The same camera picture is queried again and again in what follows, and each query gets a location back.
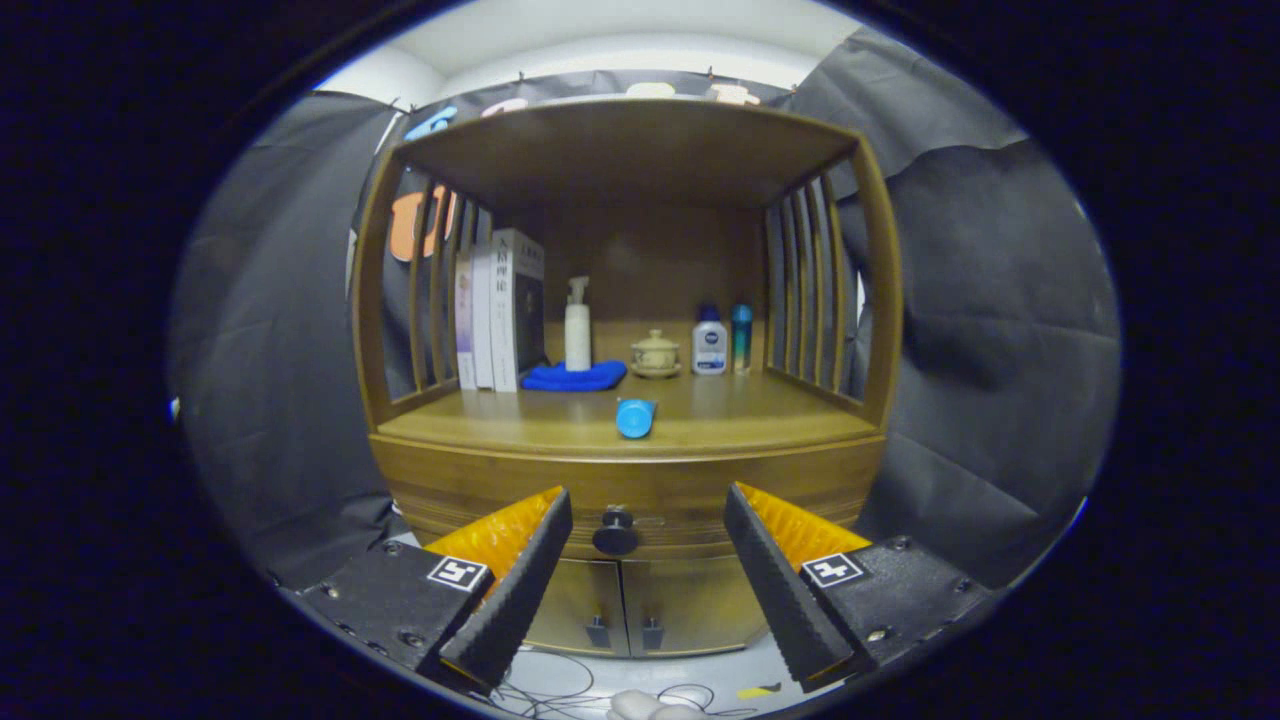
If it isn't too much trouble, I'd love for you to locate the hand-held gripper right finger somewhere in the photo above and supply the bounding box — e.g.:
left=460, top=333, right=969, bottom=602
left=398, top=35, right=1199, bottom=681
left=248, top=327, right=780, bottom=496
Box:
left=724, top=482, right=993, bottom=693

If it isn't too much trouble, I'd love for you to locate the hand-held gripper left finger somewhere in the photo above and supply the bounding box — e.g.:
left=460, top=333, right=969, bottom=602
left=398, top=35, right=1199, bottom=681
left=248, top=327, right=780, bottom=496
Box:
left=295, top=487, right=575, bottom=693

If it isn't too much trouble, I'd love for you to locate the black round drawer knob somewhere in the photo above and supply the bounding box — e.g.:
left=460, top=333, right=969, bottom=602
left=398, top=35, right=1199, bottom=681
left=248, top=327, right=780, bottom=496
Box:
left=592, top=507, right=638, bottom=557

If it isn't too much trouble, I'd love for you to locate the wooden drawer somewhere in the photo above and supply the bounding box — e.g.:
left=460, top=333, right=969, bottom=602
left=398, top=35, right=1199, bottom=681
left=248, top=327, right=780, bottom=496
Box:
left=375, top=455, right=883, bottom=559

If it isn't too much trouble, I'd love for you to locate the blue and white cosmetic tube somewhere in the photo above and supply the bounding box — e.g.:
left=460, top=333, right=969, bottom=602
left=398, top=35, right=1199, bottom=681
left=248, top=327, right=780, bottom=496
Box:
left=615, top=397, right=658, bottom=440

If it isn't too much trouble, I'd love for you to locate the wooden cabinet door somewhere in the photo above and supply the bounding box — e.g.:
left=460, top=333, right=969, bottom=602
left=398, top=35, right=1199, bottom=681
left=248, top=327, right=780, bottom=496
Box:
left=622, top=555, right=769, bottom=656
left=525, top=558, right=626, bottom=658

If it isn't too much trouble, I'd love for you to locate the wooden countertop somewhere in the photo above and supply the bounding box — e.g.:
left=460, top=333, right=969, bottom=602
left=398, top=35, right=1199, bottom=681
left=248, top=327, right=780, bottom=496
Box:
left=375, top=370, right=881, bottom=461

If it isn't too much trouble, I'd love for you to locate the wooden cabinet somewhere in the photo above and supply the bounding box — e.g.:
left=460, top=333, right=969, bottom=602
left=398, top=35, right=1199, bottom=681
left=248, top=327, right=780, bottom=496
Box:
left=350, top=97, right=904, bottom=659

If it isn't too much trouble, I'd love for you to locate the blue folded cloth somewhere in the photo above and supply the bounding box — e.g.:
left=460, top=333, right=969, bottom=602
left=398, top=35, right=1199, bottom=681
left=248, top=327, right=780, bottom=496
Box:
left=520, top=360, right=628, bottom=393

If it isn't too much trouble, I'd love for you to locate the white lotion bottle blue cap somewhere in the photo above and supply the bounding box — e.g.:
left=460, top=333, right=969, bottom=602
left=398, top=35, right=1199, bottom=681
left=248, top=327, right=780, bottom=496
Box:
left=692, top=304, right=729, bottom=376

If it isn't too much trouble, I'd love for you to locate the white pump bottle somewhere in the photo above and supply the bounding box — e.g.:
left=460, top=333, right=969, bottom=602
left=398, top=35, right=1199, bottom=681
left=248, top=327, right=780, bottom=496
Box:
left=564, top=276, right=593, bottom=373

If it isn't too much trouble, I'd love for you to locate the beige lidded teacup with saucer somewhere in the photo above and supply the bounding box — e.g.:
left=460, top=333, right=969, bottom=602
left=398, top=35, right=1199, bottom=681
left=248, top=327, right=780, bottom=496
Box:
left=630, top=329, right=683, bottom=379

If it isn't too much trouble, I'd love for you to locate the white and black boxed book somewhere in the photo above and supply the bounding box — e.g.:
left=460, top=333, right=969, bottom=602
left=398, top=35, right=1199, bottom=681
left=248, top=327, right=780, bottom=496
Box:
left=490, top=228, right=547, bottom=394

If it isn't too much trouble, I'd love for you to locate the plain white book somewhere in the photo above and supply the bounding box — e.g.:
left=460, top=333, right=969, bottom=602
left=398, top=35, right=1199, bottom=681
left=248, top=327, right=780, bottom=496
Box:
left=472, top=240, right=497, bottom=391

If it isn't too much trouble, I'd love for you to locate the purple and white book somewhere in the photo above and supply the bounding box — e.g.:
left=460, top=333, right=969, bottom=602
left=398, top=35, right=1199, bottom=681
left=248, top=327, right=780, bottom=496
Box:
left=455, top=250, right=479, bottom=391

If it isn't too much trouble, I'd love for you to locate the tangle of thin cables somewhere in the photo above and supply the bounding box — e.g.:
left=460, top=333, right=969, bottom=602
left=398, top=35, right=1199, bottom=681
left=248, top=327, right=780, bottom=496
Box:
left=495, top=648, right=736, bottom=719

